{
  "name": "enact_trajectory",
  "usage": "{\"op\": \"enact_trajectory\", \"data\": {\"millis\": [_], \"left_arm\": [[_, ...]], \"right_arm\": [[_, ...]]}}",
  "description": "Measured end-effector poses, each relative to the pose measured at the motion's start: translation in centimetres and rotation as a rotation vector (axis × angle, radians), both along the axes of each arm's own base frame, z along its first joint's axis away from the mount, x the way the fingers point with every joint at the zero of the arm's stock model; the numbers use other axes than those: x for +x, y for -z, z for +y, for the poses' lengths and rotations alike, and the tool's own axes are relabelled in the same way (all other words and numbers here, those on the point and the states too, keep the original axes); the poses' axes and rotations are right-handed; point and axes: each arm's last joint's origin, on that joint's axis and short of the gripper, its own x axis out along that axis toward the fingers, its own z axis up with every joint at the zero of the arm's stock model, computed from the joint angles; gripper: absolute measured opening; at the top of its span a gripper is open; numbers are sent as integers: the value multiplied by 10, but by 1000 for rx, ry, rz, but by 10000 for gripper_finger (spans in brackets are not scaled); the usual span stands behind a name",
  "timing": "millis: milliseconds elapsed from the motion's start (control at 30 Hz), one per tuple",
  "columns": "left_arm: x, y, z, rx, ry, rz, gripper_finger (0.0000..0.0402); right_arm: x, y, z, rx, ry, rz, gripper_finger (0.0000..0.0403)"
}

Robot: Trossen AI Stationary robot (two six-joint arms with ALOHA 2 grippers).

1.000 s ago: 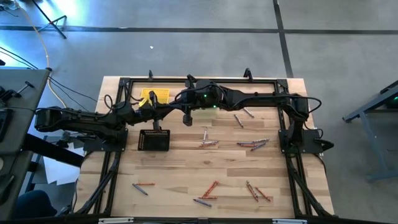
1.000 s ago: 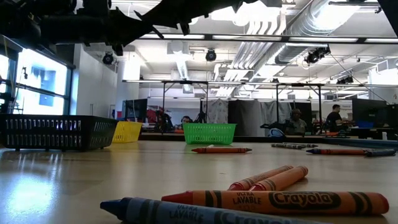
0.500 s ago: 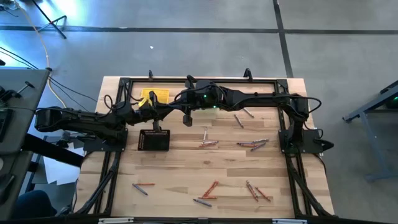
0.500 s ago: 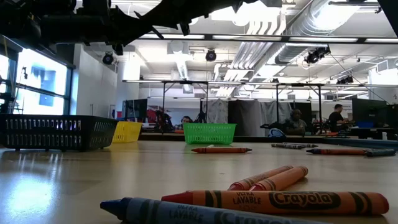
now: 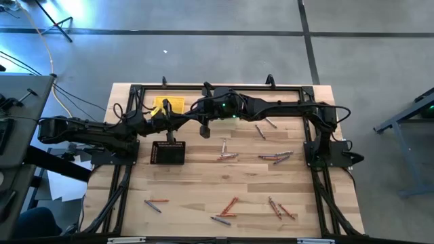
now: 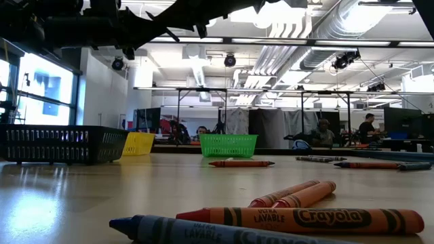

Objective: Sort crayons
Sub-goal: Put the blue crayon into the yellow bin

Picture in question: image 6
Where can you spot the small white bottle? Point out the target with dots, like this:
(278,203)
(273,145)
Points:
(419,148)

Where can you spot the black monitor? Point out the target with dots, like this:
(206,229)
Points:
(401,122)
(148,119)

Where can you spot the overhead LED light bar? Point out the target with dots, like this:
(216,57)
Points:
(271,40)

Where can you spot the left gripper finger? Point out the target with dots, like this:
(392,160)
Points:
(217,8)

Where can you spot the black table frame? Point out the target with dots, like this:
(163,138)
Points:
(281,151)

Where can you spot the blue and white helmet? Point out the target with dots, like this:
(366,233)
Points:
(301,145)

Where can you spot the yellow plastic basket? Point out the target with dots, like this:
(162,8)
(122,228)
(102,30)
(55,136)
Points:
(139,144)

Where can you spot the blue crayon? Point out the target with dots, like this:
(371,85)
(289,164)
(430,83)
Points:
(169,232)
(415,166)

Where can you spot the blue box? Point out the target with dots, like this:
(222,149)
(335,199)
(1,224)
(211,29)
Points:
(396,135)

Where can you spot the black metal rig frame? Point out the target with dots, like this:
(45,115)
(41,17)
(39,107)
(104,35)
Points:
(203,89)
(325,92)

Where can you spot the person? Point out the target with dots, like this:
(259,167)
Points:
(323,133)
(367,130)
(202,130)

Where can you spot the white cloth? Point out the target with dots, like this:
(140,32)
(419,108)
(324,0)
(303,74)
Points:
(239,120)

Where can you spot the orange-red crayon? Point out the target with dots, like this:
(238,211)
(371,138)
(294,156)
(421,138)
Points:
(308,196)
(281,194)
(305,221)
(369,165)
(241,164)

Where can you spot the black plastic basket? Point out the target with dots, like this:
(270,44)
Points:
(51,145)

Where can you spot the window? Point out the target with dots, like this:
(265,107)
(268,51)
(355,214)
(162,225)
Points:
(44,112)

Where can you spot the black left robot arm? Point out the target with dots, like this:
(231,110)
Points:
(40,23)

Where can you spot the green plastic basket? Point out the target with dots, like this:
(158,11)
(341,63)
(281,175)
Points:
(229,145)

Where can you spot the silver air duct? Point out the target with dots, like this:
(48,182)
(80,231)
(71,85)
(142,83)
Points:
(339,27)

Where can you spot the black ceiling spotlight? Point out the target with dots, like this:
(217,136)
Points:
(376,87)
(230,60)
(117,63)
(344,60)

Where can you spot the dark grey curtain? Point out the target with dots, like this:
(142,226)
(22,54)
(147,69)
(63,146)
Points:
(271,123)

